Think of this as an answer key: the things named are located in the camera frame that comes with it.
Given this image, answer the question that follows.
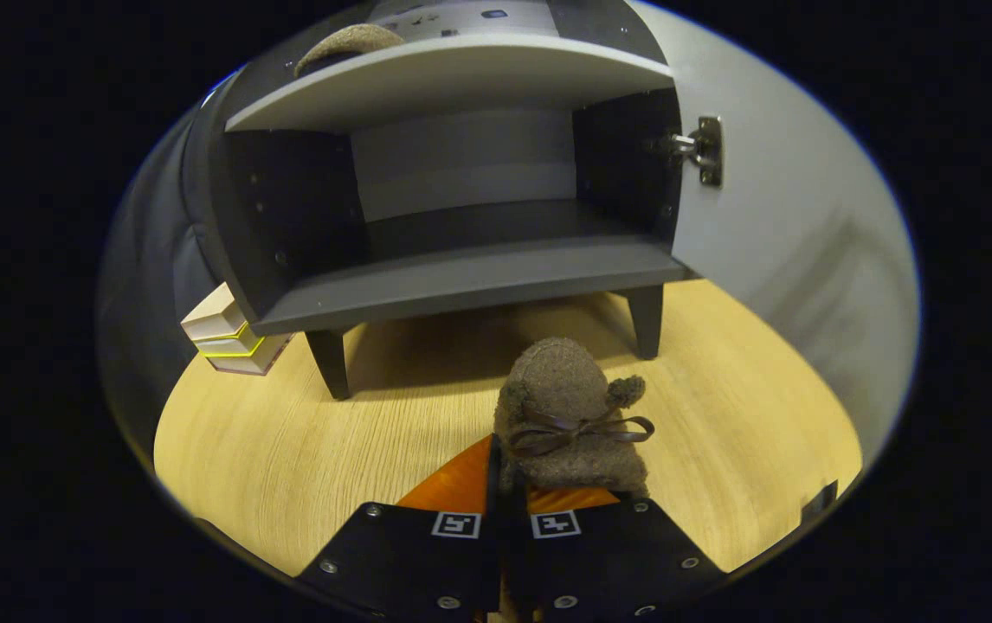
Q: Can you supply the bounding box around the white cabinet shelf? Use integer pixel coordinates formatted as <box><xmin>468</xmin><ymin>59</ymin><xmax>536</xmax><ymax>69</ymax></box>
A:
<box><xmin>225</xmin><ymin>35</ymin><xmax>677</xmax><ymax>133</ymax></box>

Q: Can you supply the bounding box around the grey shoe cabinet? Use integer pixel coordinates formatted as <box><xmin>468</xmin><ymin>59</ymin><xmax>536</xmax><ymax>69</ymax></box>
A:
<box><xmin>184</xmin><ymin>0</ymin><xmax>692</xmax><ymax>401</ymax></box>

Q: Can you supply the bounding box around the brown fuzzy shoe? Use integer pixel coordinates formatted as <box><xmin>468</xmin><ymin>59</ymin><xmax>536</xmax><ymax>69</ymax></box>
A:
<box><xmin>493</xmin><ymin>337</ymin><xmax>655</xmax><ymax>498</ymax></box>
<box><xmin>295</xmin><ymin>23</ymin><xmax>406</xmax><ymax>77</ymax></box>

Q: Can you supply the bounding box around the beige shoe cabinet door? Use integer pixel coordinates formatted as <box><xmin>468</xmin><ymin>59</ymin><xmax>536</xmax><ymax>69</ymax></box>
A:
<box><xmin>630</xmin><ymin>0</ymin><xmax>923</xmax><ymax>472</ymax></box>

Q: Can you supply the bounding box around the stack of books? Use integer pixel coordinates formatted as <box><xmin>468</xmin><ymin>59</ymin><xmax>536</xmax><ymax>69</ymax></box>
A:
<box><xmin>181</xmin><ymin>283</ymin><xmax>293</xmax><ymax>376</ymax></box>

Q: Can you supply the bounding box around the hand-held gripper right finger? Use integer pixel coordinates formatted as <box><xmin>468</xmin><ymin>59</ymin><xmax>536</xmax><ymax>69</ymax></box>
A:
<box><xmin>505</xmin><ymin>485</ymin><xmax>731</xmax><ymax>623</ymax></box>

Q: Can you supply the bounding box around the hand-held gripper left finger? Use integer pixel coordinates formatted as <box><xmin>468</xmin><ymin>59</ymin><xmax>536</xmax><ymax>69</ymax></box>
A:
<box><xmin>297</xmin><ymin>433</ymin><xmax>504</xmax><ymax>623</ymax></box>

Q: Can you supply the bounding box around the metal door hinge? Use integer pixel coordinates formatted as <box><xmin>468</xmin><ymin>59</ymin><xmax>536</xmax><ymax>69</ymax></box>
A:
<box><xmin>659</xmin><ymin>117</ymin><xmax>724</xmax><ymax>189</ymax></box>

